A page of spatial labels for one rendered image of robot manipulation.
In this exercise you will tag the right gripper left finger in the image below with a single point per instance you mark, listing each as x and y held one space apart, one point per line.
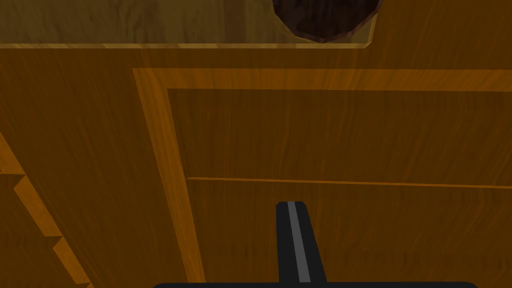
284 240

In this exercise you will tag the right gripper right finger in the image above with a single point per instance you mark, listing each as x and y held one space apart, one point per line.
310 256

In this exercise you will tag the dark brown round knob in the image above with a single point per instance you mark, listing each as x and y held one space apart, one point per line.
326 18

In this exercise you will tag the brown wooden cupboard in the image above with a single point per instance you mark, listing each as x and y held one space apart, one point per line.
80 136

